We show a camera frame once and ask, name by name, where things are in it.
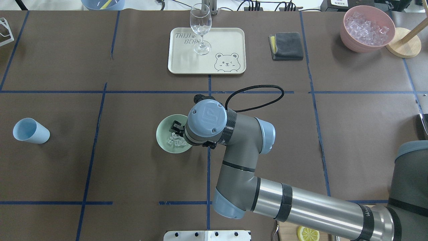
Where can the wooden cutting board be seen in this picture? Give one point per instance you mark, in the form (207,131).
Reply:
(288,232)

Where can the pink bowl with ice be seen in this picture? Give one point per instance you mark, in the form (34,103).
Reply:
(366,29)

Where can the white wire cup rack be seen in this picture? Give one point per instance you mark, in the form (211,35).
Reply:
(6,35)

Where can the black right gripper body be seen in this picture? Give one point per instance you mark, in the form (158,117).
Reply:
(176,128)

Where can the light blue plastic cup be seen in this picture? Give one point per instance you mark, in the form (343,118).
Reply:
(29,130)

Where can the blue bowl at table edge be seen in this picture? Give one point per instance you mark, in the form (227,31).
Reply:
(104,5)

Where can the clear wine glass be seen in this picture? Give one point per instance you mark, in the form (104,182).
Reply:
(201,23)

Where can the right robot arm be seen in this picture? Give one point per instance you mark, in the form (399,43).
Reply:
(238,190)

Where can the wooden stand base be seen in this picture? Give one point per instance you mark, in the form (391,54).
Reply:
(406,43)

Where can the half lemon slice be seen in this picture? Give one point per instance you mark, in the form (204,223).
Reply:
(307,234)

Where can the mint green bowl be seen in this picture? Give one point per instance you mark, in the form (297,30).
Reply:
(163,132)

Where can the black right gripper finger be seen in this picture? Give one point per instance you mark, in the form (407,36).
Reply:
(177,128)
(209,144)

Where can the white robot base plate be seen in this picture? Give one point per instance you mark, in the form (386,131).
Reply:
(208,235)

